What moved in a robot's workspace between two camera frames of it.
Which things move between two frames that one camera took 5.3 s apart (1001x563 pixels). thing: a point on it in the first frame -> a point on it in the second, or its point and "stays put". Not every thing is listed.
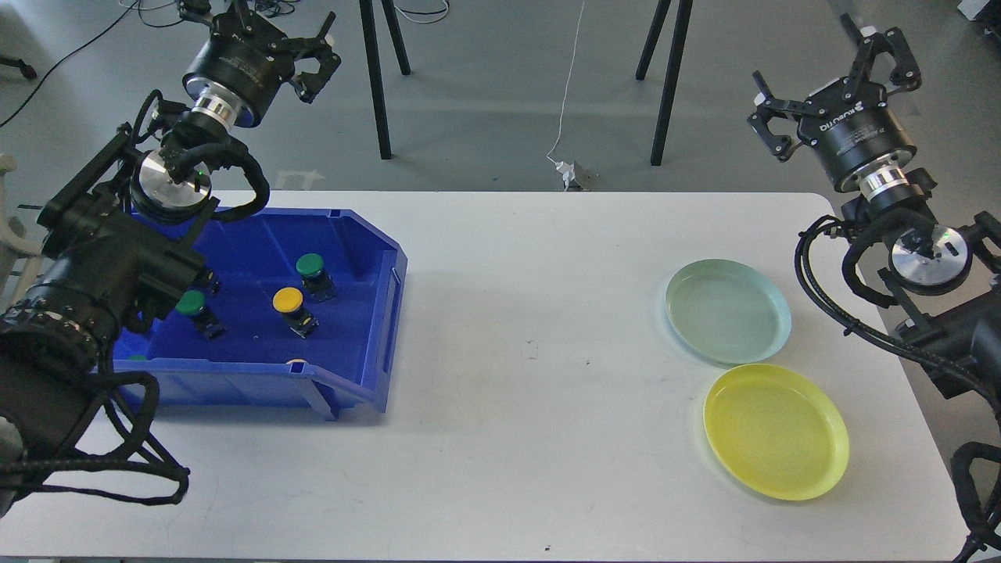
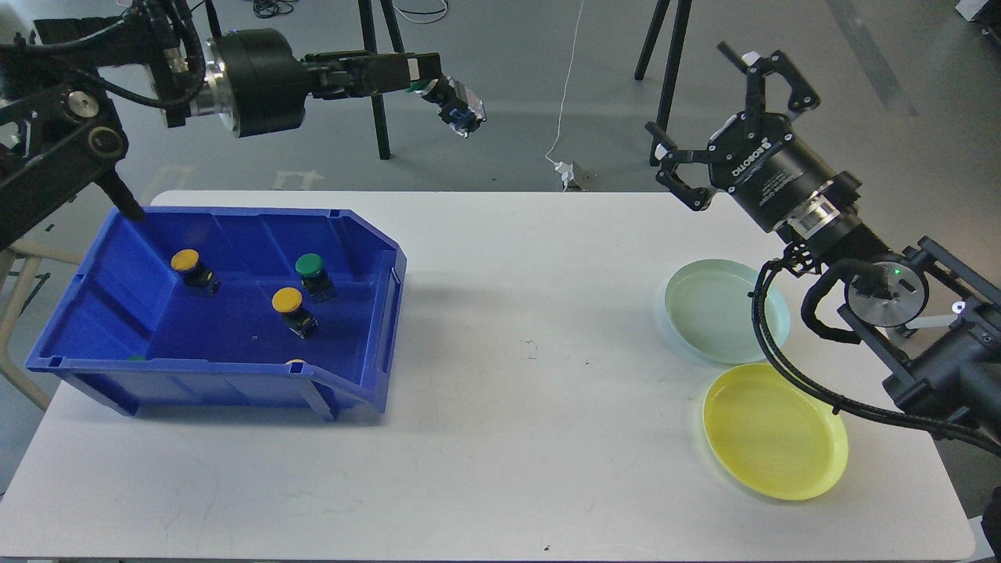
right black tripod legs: x=680 y=34 stays put
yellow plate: x=778 y=429 stays put
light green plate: x=727 y=311 stays put
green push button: x=192 y=303 -> x=457 y=105
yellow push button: x=290 y=302 stays put
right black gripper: x=855 y=131 -> x=755 y=159
